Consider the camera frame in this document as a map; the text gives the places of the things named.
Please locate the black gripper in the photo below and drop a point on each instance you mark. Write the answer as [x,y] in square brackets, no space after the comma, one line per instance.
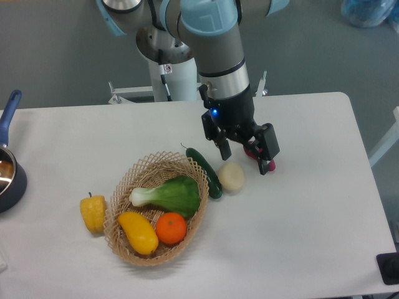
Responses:
[233,118]

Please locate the yellow mango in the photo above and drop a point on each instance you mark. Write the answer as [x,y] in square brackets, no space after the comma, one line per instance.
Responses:
[139,231]

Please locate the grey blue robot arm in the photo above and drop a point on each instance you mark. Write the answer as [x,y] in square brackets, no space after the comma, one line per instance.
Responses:
[207,32]

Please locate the woven bamboo basket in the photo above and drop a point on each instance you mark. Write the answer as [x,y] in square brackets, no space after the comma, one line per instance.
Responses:
[151,171]

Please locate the cream round bun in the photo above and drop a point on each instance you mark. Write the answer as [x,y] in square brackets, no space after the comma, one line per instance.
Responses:
[231,176]

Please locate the purple sweet potato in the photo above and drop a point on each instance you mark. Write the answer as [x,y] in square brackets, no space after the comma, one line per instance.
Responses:
[274,165]

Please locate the dark green cucumber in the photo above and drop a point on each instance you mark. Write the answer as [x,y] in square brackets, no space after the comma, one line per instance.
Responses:
[215,187]

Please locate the green bok choy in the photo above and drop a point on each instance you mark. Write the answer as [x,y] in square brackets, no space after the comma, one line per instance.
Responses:
[179,195]

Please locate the orange tangerine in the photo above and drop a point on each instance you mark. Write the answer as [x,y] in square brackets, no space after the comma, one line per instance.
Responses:
[171,228]

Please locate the yellow bell pepper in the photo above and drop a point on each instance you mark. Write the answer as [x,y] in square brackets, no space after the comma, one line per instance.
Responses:
[92,210]

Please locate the blue plastic bag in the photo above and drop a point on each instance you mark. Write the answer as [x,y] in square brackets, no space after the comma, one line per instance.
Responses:
[366,14]

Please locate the black device at edge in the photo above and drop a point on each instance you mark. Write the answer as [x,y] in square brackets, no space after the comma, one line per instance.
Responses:
[388,267]

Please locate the blue saucepan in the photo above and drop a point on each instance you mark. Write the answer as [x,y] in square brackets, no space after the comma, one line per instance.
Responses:
[13,176]

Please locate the white frame at right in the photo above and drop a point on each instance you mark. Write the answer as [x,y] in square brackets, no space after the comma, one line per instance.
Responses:
[389,139]

